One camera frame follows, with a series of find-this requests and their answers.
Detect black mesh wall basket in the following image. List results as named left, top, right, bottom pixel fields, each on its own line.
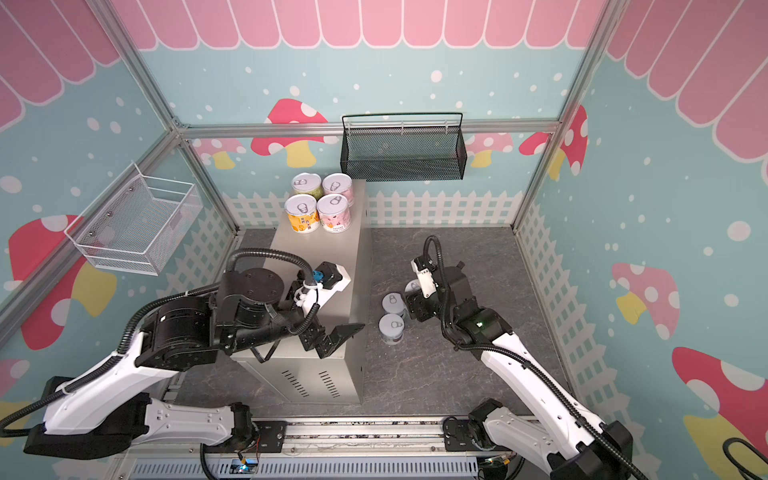
left=340, top=112, right=468, bottom=182

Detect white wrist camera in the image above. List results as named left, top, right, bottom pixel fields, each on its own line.
left=295, top=261, right=351, bottom=315
left=411, top=255, right=436, bottom=299

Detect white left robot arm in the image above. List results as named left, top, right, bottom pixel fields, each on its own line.
left=1, top=248, right=361, bottom=460

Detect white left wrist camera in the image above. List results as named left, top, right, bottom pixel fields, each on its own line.
left=295, top=261, right=351, bottom=315

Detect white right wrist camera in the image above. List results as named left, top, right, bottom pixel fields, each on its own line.
left=411, top=255, right=436, bottom=299

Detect pink white label can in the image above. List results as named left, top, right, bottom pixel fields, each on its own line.
left=317, top=194, right=351, bottom=233

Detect green label can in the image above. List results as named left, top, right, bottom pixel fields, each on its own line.
left=291, top=172, right=325, bottom=200

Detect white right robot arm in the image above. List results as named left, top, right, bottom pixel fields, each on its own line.
left=405, top=235, right=644, bottom=479

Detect yellow label can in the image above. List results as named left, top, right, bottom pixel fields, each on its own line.
left=284, top=194, right=320, bottom=234

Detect white wire wall basket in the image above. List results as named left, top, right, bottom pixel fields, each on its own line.
left=64, top=163, right=203, bottom=276

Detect brown label can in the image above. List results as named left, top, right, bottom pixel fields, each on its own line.
left=404, top=279, right=421, bottom=295

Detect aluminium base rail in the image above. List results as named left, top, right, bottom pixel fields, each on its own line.
left=113, top=413, right=613, bottom=480

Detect grey label can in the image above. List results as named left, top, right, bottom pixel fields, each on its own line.
left=378, top=313, right=405, bottom=345

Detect grey metal cabinet counter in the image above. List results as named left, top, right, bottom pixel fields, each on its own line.
left=231, top=180, right=373, bottom=404

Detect white lid can left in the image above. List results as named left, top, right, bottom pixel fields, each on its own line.
left=381, top=292, right=408, bottom=319

